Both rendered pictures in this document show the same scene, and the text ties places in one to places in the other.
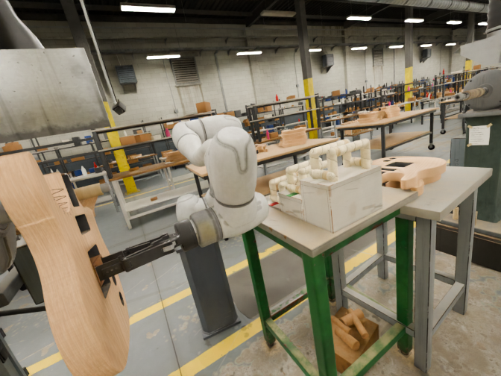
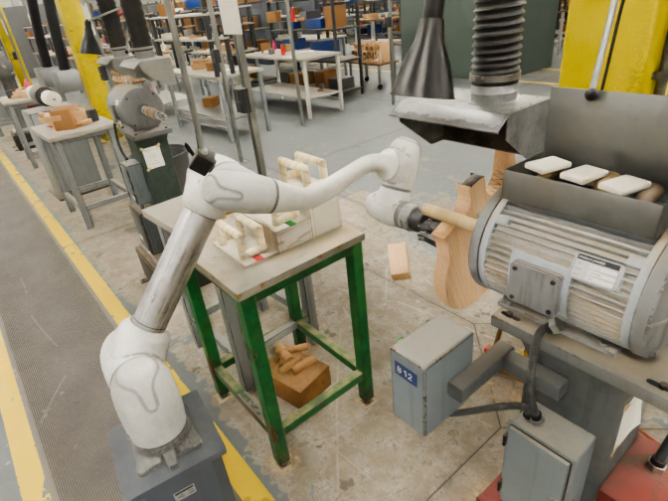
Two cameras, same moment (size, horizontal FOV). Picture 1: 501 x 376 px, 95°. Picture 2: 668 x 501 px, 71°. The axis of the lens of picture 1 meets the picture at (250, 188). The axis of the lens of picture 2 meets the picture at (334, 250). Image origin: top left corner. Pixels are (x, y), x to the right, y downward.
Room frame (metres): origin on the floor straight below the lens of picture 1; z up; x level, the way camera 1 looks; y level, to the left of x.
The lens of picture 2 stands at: (1.03, 1.44, 1.78)
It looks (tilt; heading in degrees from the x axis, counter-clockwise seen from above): 29 degrees down; 260
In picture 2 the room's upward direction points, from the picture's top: 6 degrees counter-clockwise
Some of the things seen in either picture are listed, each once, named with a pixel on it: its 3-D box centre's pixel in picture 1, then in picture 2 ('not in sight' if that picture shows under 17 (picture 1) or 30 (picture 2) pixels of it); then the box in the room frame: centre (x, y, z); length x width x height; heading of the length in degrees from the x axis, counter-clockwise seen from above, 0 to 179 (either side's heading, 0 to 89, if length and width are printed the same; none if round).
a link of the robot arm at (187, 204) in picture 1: (190, 211); (146, 395); (1.42, 0.41, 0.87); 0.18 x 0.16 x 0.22; 112
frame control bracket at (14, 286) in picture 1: (11, 283); (481, 370); (0.62, 0.75, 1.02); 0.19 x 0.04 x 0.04; 27
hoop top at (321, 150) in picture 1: (330, 148); (292, 164); (0.85, -0.32, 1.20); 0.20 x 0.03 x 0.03; 115
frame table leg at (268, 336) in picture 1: (258, 284); (265, 389); (1.13, 0.06, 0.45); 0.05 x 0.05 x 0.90; 27
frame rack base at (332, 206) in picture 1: (341, 194); (305, 204); (0.82, -0.34, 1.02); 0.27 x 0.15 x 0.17; 116
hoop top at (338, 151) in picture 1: (348, 148); (309, 159); (0.78, -0.36, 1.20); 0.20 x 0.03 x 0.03; 115
